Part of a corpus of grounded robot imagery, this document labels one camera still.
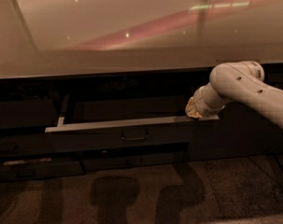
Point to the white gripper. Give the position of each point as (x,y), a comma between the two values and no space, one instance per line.
(201,105)

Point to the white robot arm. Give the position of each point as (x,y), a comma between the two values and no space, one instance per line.
(241,82)

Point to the dark cabinet door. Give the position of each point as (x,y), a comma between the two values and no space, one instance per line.
(240,130)

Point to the dark counter cabinet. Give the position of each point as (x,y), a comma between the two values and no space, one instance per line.
(98,88)

